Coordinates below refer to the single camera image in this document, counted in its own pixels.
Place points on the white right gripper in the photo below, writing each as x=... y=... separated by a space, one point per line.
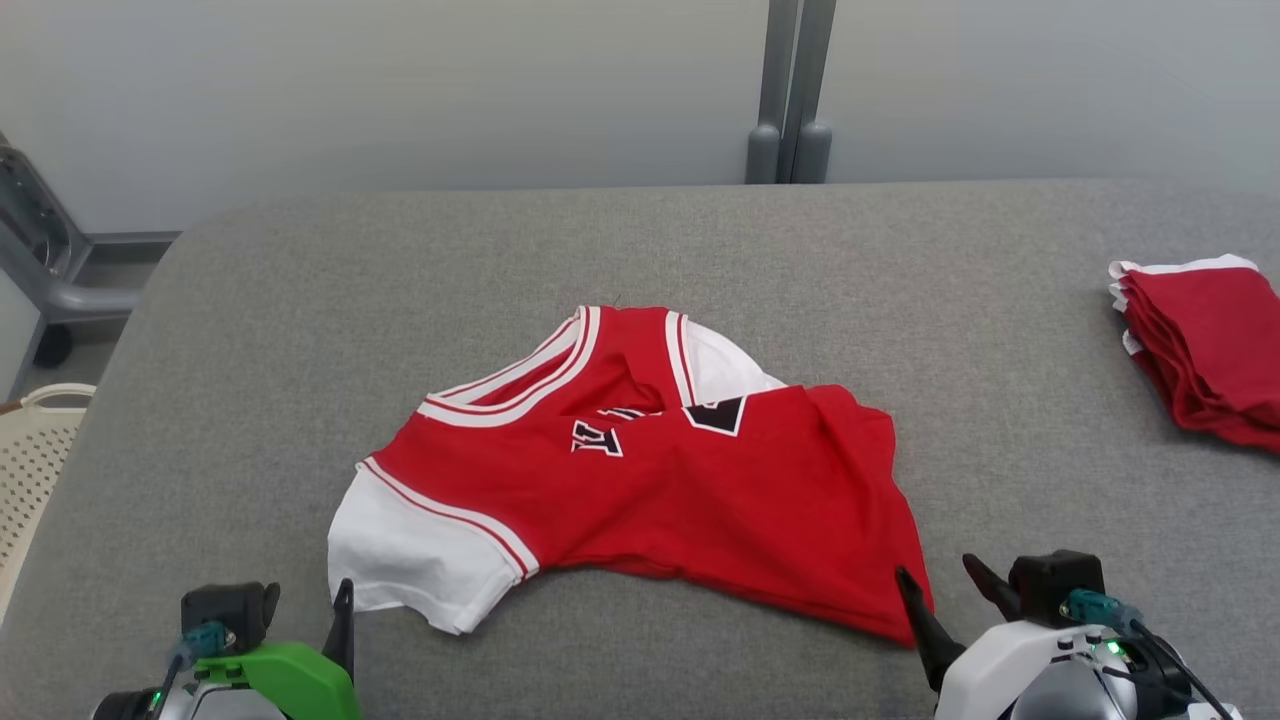
x=1000 y=665

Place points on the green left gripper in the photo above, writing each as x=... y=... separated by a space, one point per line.
x=300 y=685

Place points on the red and white jersey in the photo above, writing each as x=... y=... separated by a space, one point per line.
x=700 y=500

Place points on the red shorts with white band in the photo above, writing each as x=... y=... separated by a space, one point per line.
x=1220 y=340

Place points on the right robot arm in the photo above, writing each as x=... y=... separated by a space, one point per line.
x=1070 y=695

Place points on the cream plastic laundry basket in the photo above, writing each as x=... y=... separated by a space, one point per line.
x=30 y=460

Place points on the grey wheeled cart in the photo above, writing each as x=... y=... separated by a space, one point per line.
x=60 y=295

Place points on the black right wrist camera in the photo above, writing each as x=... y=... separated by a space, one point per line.
x=1055 y=580

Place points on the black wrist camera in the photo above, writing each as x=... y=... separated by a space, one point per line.
x=225 y=605
x=1055 y=580

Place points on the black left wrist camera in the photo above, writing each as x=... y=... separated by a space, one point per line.
x=225 y=605

